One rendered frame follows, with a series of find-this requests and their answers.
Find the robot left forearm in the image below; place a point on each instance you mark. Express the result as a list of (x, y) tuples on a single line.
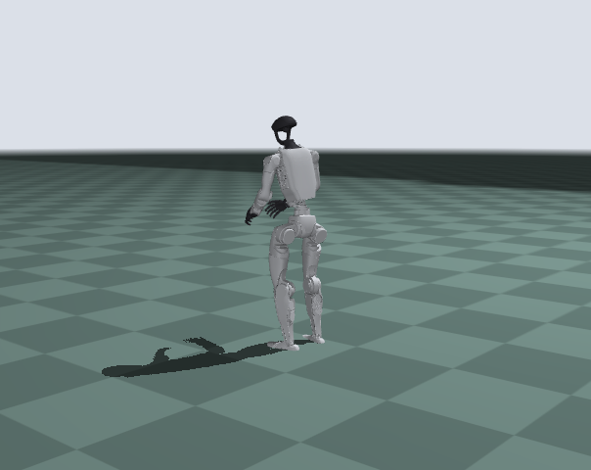
[(258, 205)]

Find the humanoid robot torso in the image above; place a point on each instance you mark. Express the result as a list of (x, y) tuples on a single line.
[(296, 177)]

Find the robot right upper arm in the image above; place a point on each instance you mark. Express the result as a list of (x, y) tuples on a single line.
[(315, 159)]

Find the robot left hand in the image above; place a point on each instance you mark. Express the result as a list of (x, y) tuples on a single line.
[(249, 216)]

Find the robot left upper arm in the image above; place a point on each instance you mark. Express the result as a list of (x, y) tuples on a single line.
[(270, 164)]

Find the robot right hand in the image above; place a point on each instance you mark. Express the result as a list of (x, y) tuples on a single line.
[(279, 206)]

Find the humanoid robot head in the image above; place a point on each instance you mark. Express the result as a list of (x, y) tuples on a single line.
[(285, 124)]

